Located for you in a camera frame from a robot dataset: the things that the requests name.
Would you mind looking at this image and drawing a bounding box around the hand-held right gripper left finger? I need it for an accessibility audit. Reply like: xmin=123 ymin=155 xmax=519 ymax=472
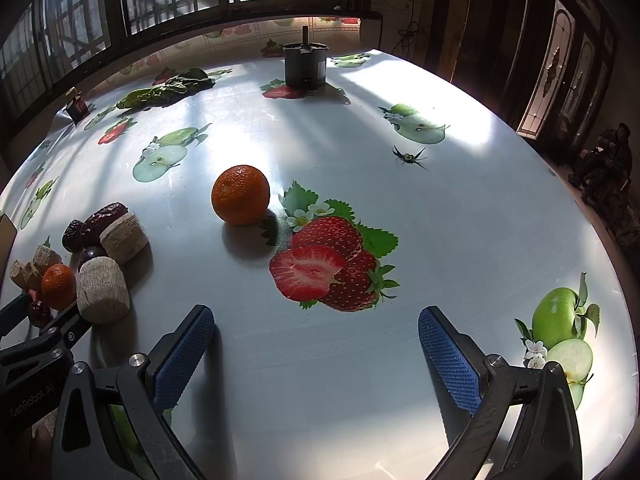
xmin=52 ymin=305 xmax=216 ymax=480

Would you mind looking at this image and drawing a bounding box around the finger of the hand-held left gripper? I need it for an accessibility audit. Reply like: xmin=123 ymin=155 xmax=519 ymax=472
xmin=0 ymin=292 xmax=32 ymax=338
xmin=42 ymin=307 xmax=93 ymax=356

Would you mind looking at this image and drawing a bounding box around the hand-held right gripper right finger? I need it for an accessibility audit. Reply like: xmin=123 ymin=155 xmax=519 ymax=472
xmin=417 ymin=306 xmax=583 ymax=480

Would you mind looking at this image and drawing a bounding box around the small red date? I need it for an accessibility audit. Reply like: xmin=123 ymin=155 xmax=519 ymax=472
xmin=27 ymin=300 xmax=53 ymax=329

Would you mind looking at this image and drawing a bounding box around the small orange mandarin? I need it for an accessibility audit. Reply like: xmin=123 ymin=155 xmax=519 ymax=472
xmin=41 ymin=263 xmax=78 ymax=311

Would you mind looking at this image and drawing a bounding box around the large sugarcane chunk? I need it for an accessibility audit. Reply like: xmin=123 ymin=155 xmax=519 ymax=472
xmin=100 ymin=212 xmax=150 ymax=266
xmin=76 ymin=256 xmax=131 ymax=325

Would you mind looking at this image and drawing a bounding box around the dark purple round fruit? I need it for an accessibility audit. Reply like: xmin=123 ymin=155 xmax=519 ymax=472
xmin=78 ymin=245 xmax=107 ymax=272

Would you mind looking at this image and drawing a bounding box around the dark red wrinkled date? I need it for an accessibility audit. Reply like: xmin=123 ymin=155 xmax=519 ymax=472
xmin=62 ymin=220 xmax=85 ymax=253

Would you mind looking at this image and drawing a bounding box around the long red date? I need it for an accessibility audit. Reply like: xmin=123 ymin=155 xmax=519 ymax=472
xmin=81 ymin=202 xmax=130 ymax=248

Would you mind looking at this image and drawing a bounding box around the large orange mandarin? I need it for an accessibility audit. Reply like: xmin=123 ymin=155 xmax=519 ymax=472
xmin=211 ymin=164 xmax=271 ymax=226

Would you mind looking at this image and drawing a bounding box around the fruit-print tablecloth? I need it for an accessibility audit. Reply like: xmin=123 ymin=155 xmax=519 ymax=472
xmin=0 ymin=15 xmax=628 ymax=480

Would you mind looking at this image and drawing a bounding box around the small black spider-shaped clip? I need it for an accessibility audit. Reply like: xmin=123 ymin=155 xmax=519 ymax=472
xmin=392 ymin=146 xmax=428 ymax=168

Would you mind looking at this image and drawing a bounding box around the small dark jar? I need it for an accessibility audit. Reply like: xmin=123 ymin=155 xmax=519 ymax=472
xmin=65 ymin=88 xmax=90 ymax=124

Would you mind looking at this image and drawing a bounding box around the green leafy vegetable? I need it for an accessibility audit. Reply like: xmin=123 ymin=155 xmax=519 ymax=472
xmin=116 ymin=68 xmax=213 ymax=110

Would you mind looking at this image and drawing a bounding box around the stained glass wooden door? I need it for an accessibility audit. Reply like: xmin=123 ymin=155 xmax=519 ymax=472
xmin=516 ymin=0 xmax=617 ymax=147

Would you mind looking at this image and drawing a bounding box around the small black box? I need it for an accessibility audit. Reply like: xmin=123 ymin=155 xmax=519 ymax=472
xmin=282 ymin=26 xmax=329 ymax=89

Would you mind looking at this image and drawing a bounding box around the hanging dark cable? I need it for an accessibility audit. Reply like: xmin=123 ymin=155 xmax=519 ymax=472
xmin=397 ymin=0 xmax=422 ymax=52

